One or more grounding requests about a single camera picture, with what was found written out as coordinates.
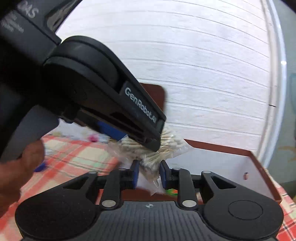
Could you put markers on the dark brown headboard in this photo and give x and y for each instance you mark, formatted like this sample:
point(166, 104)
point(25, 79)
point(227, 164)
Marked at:
point(153, 95)

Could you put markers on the floral mattress with text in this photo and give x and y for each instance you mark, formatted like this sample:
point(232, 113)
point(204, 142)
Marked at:
point(74, 131)

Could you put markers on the person's left hand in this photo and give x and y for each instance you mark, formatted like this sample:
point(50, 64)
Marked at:
point(16, 173)

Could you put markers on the cartoon painted door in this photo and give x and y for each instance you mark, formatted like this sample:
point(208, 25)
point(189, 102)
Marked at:
point(282, 164)

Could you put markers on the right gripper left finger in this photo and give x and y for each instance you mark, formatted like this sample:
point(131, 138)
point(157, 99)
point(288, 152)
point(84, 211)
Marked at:
point(118, 180)

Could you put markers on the red plaid bed sheet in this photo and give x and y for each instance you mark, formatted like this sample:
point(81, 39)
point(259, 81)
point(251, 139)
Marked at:
point(66, 159)

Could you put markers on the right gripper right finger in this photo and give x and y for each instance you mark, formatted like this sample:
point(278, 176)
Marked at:
point(180, 180)

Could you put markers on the red shoe box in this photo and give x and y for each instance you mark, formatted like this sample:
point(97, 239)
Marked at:
point(238, 165)

